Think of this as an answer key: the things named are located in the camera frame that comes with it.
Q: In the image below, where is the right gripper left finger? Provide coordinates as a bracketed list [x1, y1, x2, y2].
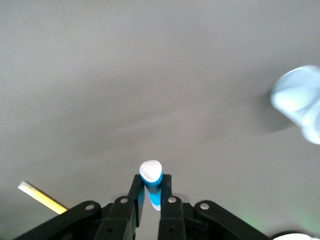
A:
[12, 174, 146, 240]

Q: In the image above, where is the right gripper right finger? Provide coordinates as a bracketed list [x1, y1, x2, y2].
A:
[157, 174, 273, 240]

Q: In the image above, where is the blue marker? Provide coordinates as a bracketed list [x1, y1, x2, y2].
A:
[138, 159, 164, 212]

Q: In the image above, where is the yellow marker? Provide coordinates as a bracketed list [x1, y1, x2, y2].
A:
[17, 180, 69, 216]

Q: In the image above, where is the light blue plastic cup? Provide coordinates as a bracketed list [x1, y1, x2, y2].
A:
[269, 65, 320, 146]

